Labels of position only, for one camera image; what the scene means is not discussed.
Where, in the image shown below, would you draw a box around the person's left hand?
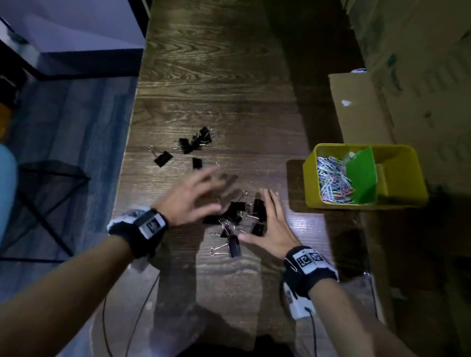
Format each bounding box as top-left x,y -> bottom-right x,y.
153,165 -> 227,228

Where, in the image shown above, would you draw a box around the person's right hand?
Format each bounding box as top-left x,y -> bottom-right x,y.
238,188 -> 302,260

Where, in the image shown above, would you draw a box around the group of black binder clips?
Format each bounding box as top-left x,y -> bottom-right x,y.
149,127 -> 267,258

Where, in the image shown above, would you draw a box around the heap of paper clips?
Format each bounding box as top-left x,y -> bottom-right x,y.
316,156 -> 355,205

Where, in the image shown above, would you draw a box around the yellow plastic tray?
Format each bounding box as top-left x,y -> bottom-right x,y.
302,143 -> 429,210

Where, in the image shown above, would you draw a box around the person's left forearm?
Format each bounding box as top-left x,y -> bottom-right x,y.
0,235 -> 134,357

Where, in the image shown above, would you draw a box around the person's right forearm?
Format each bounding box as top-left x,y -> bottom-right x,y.
309,278 -> 417,357

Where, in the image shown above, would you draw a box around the person's dark trousers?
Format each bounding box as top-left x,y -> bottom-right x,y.
176,334 -> 295,357

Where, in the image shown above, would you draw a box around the large printed cardboard box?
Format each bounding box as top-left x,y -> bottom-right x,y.
367,0 -> 471,192

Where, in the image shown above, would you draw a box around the green divider card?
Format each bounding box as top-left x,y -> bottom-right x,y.
344,146 -> 379,205

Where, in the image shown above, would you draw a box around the flat cardboard sheet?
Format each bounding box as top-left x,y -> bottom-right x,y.
328,72 -> 396,324

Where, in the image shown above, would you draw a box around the orange yellow bin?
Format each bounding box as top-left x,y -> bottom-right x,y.
0,102 -> 12,142

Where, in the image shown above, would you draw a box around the black right wrist strap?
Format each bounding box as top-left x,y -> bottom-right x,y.
282,245 -> 339,299

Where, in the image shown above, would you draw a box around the black wrist strap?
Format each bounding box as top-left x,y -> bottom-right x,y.
107,208 -> 169,259
282,245 -> 339,299

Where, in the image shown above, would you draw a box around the black left wrist strap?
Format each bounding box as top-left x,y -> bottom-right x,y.
107,208 -> 169,259

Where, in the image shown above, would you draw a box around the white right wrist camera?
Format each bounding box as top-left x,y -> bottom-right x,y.
282,281 -> 316,320

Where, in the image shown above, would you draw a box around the black right camera cable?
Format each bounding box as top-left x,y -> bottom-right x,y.
305,308 -> 318,357

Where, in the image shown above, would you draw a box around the black camera cable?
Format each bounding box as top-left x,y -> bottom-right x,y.
305,308 -> 318,357
102,272 -> 161,357

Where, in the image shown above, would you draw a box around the black left camera cable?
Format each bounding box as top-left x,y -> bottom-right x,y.
102,272 -> 161,357

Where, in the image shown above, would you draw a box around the black stand frame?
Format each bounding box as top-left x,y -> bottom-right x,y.
129,0 -> 152,37

